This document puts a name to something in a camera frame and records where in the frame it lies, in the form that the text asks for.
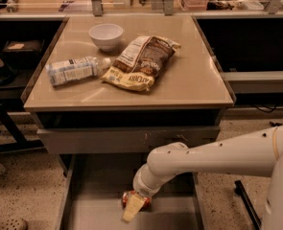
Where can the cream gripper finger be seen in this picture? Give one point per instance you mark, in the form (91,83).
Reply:
(129,214)

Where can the red coke can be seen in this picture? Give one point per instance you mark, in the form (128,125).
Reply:
(135,200)

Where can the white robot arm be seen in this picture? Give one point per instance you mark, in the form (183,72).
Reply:
(259,153)

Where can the open middle drawer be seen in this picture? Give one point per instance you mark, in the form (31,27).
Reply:
(94,190)

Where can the closed top drawer front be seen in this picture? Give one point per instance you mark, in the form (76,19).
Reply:
(123,139)

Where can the grey drawer cabinet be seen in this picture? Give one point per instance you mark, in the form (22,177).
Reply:
(163,86)

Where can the black metal floor bar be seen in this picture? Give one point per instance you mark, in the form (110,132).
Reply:
(242,193)

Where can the white perforated shoe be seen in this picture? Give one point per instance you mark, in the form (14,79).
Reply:
(14,224)

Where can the brown yellow chip bag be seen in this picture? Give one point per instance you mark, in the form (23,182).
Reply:
(141,63)

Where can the clear plastic water bottle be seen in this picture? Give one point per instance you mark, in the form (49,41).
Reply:
(76,69)

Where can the white ceramic bowl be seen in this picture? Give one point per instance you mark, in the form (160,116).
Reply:
(106,36)

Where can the black box with label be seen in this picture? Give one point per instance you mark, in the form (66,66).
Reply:
(23,54)

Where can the black power adapter with cable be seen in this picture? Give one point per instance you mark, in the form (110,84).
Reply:
(275,124)

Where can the black table leg frame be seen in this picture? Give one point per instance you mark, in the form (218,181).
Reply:
(21,143)

